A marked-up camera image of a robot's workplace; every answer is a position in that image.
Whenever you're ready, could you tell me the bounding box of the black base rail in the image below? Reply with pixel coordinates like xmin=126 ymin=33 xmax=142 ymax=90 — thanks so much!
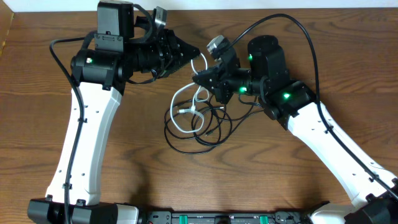
xmin=137 ymin=210 xmax=313 ymax=224

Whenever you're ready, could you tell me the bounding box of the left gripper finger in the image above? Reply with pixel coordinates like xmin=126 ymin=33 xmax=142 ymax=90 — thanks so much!
xmin=170 ymin=35 xmax=200 ymax=67
xmin=160 ymin=60 xmax=188 ymax=78

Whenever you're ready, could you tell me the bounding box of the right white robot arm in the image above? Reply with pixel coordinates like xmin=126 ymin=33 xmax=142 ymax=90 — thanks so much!
xmin=193 ymin=35 xmax=397 ymax=223

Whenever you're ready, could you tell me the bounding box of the thin black usb cable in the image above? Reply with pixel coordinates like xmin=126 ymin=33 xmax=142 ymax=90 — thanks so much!
xmin=163 ymin=93 xmax=265 ymax=155

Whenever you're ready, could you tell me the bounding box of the white usb cable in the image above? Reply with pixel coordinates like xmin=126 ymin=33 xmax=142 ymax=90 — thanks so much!
xmin=169 ymin=52 xmax=211 ymax=134

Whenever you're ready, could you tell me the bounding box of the cardboard box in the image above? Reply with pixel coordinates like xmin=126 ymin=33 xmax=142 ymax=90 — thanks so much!
xmin=0 ymin=0 xmax=14 ymax=55

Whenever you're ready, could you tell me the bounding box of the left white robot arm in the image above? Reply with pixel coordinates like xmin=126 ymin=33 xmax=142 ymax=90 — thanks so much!
xmin=27 ymin=1 xmax=200 ymax=224

